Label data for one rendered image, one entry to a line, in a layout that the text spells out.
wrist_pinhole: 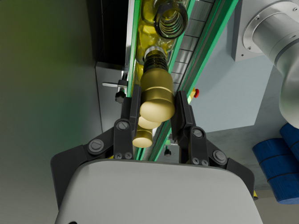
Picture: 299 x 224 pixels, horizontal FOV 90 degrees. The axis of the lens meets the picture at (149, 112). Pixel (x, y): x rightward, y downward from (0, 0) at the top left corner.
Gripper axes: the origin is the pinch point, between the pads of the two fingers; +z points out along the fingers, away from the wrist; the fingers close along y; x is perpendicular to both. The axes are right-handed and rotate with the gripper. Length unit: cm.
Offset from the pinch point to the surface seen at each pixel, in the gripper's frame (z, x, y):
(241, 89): 62, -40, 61
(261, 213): 69, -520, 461
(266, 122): 137, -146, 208
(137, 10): 23.1, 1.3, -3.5
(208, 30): 28.4, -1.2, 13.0
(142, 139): 3.4, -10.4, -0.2
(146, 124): 3.4, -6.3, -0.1
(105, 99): 31.5, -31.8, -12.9
